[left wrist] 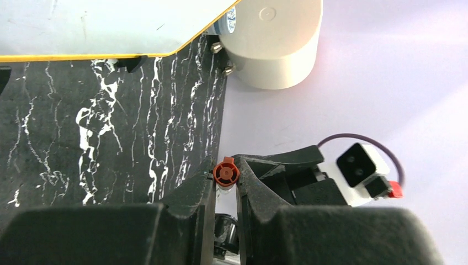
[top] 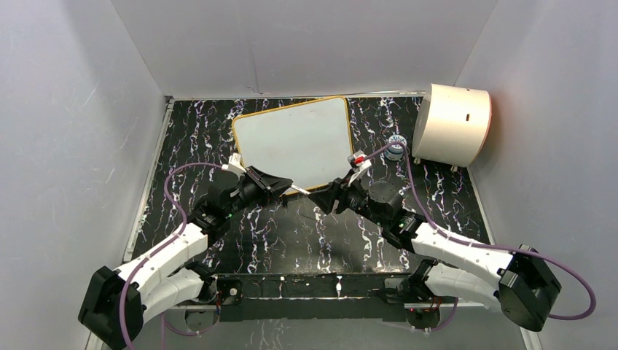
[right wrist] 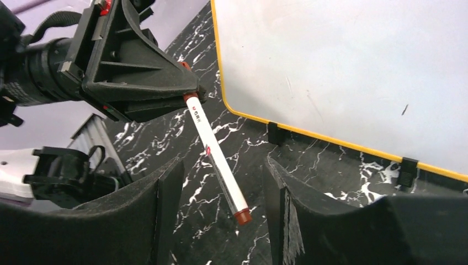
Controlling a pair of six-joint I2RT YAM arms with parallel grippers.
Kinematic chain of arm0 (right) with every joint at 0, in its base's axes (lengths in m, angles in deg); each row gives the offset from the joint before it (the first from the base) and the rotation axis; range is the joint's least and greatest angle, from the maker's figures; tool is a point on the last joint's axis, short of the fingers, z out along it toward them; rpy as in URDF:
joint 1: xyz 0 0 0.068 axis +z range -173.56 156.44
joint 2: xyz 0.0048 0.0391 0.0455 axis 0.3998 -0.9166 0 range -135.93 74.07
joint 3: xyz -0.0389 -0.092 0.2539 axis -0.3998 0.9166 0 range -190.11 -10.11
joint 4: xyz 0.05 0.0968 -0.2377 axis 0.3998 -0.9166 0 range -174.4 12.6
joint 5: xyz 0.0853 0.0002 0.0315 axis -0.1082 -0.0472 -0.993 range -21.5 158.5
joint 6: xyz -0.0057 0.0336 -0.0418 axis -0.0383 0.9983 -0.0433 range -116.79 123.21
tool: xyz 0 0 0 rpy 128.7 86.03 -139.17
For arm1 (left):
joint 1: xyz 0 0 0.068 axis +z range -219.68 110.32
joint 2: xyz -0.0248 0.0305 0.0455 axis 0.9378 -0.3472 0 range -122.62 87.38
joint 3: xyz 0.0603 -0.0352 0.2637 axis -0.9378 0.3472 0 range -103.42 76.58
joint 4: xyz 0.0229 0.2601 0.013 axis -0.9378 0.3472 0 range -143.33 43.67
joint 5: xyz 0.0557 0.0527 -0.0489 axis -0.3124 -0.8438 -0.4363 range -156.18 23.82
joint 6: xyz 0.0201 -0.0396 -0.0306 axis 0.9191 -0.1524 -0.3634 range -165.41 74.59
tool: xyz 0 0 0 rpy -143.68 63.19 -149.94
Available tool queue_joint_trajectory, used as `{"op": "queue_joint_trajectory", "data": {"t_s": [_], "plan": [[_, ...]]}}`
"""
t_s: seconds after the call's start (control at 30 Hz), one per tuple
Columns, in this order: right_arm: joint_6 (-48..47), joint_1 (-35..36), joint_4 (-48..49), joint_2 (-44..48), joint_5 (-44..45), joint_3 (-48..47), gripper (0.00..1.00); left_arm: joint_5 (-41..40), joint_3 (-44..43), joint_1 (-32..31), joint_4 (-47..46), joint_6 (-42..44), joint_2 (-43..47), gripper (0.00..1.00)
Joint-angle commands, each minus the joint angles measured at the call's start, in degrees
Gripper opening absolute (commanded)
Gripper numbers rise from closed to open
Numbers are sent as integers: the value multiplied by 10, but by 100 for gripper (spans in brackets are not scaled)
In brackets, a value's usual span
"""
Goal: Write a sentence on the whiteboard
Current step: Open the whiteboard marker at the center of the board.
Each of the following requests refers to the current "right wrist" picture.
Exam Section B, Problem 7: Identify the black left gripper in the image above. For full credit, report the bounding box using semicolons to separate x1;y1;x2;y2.
25;1;207;123

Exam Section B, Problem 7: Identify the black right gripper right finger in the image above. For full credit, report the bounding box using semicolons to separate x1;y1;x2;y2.
262;157;467;264

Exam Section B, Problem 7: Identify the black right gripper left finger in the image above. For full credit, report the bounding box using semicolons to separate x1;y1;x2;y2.
1;157;184;264

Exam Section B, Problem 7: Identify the red marker cap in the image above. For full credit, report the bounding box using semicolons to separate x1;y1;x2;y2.
180;62;191;71

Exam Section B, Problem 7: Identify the white red marker pen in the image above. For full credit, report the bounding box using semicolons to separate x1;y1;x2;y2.
183;92;254;226

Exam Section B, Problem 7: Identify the yellow framed whiteboard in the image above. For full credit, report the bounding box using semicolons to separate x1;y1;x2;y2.
211;1;467;181

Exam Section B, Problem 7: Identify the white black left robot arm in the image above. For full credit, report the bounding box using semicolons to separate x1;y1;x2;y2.
1;1;207;208

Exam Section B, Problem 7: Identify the aluminium frame rail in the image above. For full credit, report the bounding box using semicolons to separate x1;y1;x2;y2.
67;114;126;176

